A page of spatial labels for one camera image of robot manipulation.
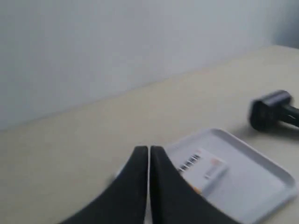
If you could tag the white red medicine box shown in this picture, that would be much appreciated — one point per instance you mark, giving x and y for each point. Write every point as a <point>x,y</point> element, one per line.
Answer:
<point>203,170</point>

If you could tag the white rectangular plastic tray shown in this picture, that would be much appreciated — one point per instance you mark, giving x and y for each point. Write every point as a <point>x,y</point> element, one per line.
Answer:
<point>252,189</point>

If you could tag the black handheld barcode scanner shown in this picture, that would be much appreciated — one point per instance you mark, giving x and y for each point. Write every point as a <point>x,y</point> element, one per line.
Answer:
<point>267,111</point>

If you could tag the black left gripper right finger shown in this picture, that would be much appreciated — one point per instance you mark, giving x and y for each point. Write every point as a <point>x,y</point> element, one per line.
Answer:
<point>173,200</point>

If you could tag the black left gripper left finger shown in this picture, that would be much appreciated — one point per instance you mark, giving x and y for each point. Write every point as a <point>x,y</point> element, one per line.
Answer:
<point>124,200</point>

